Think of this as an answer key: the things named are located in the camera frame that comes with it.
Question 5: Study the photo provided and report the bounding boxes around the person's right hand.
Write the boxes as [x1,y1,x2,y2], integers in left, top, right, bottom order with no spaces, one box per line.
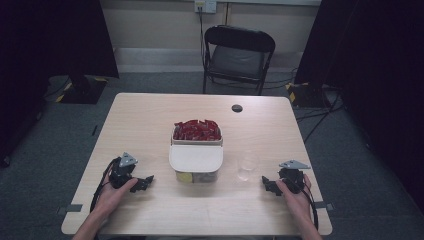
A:
[275,173,313,218]

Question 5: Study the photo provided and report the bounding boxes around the black folding chair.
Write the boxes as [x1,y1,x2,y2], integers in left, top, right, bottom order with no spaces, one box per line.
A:
[201,24,277,97]

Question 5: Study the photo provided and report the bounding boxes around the black wall socket cable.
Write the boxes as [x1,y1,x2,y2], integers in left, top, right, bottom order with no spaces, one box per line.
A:
[198,6,207,69]

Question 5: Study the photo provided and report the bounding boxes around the person's left hand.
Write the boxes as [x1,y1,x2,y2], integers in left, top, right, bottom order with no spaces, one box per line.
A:
[94,177,139,218]

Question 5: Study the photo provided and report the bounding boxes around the black stand base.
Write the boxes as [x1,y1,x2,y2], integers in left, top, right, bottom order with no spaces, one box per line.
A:
[59,75,109,105]
[285,81,335,109]

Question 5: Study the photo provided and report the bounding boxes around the right hand-held gripper cable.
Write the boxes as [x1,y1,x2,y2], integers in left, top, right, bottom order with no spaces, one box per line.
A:
[293,179,320,232]

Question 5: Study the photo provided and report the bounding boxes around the pile of dark dried fruit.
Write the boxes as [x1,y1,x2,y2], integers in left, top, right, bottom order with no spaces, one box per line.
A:
[193,171,219,184]

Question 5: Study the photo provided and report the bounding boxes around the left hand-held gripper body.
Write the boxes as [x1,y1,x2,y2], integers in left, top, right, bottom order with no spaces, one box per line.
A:
[108,152,139,190]

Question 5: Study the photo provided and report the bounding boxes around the black floor cables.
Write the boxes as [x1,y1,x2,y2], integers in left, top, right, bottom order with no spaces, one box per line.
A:
[294,91,345,145]

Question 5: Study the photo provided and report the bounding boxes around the clear plastic compartment container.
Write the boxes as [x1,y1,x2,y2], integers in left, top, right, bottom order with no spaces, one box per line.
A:
[168,125,225,184]

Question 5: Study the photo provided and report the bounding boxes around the left hand-held gripper cable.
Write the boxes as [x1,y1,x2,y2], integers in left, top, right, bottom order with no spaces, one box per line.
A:
[89,157,119,213]

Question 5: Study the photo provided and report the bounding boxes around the dried lemon slice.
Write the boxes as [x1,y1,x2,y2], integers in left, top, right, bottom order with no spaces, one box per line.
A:
[175,170,194,184]

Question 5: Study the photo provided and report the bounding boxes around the white wall socket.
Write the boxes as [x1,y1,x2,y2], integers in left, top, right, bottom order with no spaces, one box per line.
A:
[194,0,218,15]

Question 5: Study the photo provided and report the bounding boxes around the black curtain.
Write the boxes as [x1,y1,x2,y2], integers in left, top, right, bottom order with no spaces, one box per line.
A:
[294,0,424,214]
[0,0,120,168]

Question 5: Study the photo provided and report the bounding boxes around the white container lid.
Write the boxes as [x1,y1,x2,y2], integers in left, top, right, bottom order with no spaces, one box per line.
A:
[168,143,224,174]

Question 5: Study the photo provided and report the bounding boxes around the grey tape strip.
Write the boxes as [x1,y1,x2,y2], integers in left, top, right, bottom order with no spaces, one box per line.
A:
[313,200,336,212]
[56,203,84,216]

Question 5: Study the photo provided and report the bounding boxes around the hand-held gripper cable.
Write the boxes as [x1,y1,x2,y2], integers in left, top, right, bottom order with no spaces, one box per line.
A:
[89,157,119,213]
[293,179,320,232]

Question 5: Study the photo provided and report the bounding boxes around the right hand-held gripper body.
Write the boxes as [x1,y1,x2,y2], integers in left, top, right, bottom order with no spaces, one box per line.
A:
[278,159,312,194]

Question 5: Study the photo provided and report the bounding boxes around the clear glass cup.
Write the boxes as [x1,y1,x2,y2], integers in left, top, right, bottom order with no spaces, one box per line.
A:
[236,151,260,183]

